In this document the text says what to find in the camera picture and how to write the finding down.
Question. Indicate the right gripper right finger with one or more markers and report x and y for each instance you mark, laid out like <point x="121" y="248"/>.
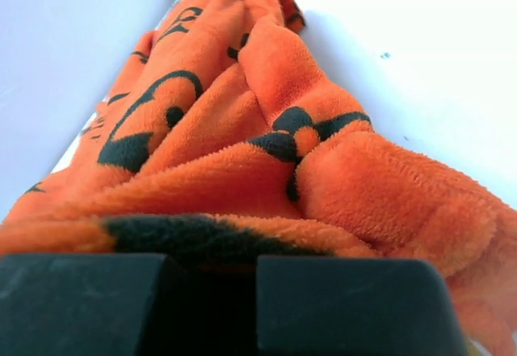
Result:
<point x="339" y="306"/>

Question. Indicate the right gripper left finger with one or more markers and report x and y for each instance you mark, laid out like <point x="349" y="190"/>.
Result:
<point x="88" y="304"/>

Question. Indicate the orange patterned pillowcase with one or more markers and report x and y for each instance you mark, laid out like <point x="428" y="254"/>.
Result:
<point x="222" y="140"/>

